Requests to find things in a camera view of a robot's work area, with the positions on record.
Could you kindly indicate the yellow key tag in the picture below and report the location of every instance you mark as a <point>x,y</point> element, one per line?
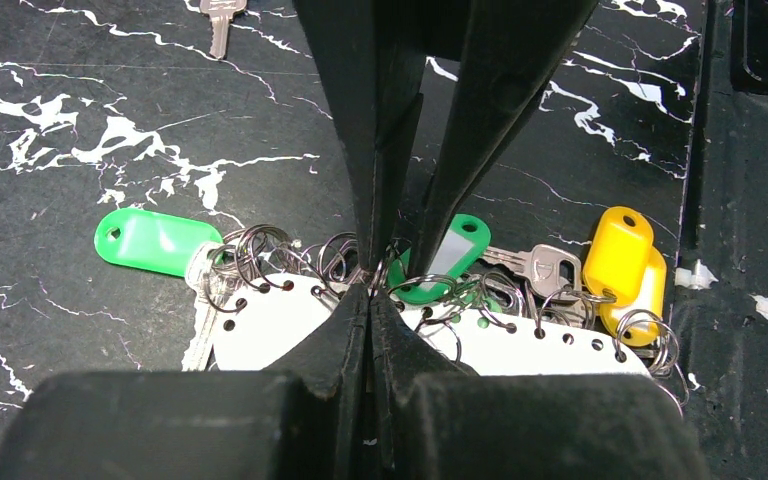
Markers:
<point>616,260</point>
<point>650,297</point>

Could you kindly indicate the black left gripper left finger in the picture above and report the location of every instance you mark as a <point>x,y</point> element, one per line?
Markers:
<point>293,416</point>

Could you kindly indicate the green key tag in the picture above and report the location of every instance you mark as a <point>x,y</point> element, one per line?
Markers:
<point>151,241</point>
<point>465,241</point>

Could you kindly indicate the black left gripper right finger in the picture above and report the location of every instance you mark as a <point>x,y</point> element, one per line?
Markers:
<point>436,421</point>

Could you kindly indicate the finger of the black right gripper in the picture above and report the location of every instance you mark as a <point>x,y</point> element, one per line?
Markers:
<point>370,63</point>
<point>511,49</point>

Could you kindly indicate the blue key tag with key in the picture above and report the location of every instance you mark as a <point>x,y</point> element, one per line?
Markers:
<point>221,14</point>

